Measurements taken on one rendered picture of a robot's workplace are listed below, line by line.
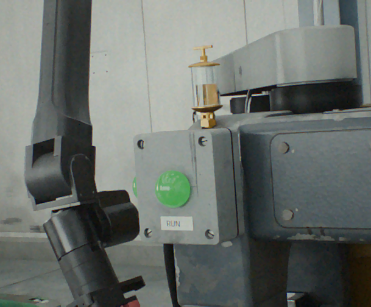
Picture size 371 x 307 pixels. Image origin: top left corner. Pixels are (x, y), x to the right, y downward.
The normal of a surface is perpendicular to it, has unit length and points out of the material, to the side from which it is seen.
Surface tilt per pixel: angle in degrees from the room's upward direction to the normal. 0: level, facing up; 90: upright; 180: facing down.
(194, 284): 90
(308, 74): 90
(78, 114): 68
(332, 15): 90
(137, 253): 90
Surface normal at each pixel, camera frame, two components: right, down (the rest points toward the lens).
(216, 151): 0.85, -0.04
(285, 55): -0.72, 0.09
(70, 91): 0.73, -0.29
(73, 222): 0.23, -0.34
